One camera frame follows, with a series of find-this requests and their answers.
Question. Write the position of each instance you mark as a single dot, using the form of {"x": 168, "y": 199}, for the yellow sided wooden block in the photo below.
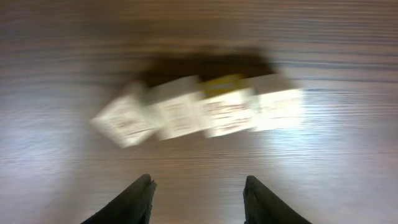
{"x": 227, "y": 105}

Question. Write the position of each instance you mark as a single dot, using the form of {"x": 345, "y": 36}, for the blue sided wooden block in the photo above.
{"x": 277, "y": 102}

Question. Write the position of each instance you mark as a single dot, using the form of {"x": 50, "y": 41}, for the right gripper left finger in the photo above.
{"x": 131, "y": 206}

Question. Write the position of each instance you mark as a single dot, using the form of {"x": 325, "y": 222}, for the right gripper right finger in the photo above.
{"x": 262, "y": 206}

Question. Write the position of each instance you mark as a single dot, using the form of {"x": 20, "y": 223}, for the green bottom picture block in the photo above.
{"x": 129, "y": 119}

